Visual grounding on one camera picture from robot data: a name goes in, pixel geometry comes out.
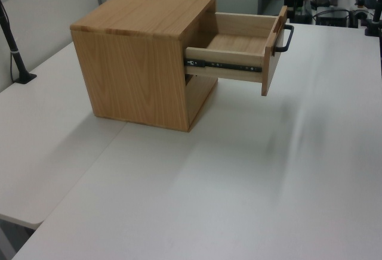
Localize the wooden drawer with black handle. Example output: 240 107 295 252
184 5 295 97

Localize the light wooden cabinet box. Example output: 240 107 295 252
69 0 220 133

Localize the black equipment box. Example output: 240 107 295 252
315 9 350 29

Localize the black clamp stand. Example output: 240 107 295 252
363 0 382 37

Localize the black camera stand pole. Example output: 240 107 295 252
0 0 38 83

